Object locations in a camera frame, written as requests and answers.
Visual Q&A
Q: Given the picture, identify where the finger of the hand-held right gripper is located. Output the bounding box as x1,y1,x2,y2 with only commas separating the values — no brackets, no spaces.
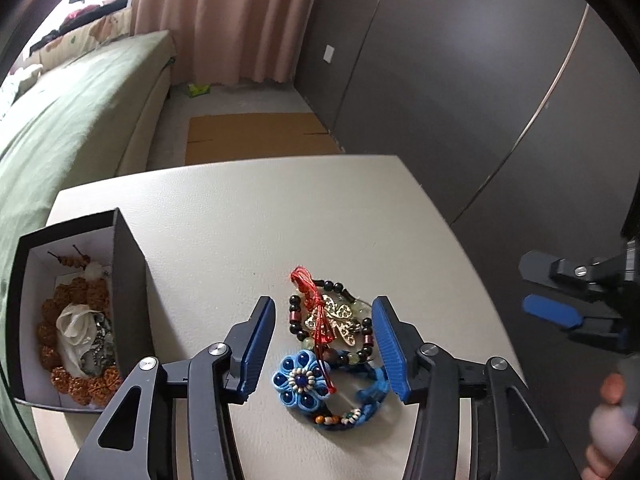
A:
521,294,630,352
519,252,626,291

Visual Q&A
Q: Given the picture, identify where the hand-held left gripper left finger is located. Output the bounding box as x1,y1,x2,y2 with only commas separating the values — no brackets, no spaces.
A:
65,296,277,480

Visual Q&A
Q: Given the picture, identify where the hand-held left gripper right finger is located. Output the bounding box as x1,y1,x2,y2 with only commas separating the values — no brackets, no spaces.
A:
371,296,576,480

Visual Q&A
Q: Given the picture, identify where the black bead bracelet red tassel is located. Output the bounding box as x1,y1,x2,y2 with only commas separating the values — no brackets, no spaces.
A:
289,266,376,395

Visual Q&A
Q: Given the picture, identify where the blue flower bracelet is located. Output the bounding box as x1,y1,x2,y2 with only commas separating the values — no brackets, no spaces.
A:
271,350,390,429

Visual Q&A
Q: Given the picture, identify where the black jewelry box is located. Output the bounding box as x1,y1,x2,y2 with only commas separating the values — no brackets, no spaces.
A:
5,208,156,413

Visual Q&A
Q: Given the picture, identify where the person's right hand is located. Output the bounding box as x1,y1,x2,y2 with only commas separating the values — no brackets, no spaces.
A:
582,372,640,480

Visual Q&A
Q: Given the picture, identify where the white fabric flower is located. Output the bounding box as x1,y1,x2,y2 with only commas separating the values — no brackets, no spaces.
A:
55,305,101,376

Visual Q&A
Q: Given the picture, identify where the dark grey wardrobe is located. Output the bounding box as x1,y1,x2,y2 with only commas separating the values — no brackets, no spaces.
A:
295,0,640,401

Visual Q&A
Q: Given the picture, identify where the brown cardboard sheet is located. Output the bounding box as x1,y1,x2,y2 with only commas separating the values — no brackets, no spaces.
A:
185,112,346,166

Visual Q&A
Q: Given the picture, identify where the cream bed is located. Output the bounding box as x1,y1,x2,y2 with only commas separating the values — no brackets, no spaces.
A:
115,52,176,176

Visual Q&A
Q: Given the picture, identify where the green covered bed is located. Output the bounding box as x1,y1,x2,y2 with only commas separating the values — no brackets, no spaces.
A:
0,30,176,441

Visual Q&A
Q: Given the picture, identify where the pink curtain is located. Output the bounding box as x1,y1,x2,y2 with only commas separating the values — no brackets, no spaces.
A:
131,0,391,86

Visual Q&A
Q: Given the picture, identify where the floral cloth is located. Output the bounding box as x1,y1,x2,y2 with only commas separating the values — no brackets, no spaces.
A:
30,7,133,56

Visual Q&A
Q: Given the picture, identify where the pile of clothes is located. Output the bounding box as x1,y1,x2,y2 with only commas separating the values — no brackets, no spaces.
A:
30,0,133,46

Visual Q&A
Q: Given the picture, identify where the grey beaded bracelet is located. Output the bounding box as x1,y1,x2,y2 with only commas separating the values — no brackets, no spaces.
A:
80,317,118,376

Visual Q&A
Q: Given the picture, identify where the brown seed bead bracelet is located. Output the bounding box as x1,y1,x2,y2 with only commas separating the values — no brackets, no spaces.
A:
37,255,123,406

